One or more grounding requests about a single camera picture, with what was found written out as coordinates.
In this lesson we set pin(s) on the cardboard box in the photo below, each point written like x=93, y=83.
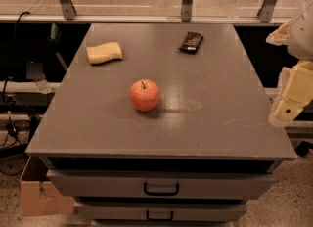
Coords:
x=38, y=195

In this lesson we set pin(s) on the grey drawer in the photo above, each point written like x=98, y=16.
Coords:
x=180, y=185
x=161, y=211

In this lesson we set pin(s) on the grey drawer cabinet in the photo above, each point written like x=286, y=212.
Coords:
x=212, y=116

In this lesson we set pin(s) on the metal rail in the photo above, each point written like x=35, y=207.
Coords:
x=236, y=21

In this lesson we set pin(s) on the lower grey drawer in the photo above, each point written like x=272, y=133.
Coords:
x=161, y=211

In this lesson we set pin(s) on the yellow sponge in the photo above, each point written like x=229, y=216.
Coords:
x=104, y=53

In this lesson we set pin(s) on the right metal bracket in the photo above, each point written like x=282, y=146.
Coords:
x=266, y=11

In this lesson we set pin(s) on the red apple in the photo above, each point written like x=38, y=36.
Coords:
x=144, y=95

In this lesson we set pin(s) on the upper grey drawer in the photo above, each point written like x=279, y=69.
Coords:
x=180, y=185

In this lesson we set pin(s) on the black snack bar wrapper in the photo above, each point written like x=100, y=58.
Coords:
x=191, y=43

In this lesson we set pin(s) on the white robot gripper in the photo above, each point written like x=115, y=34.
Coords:
x=301, y=38

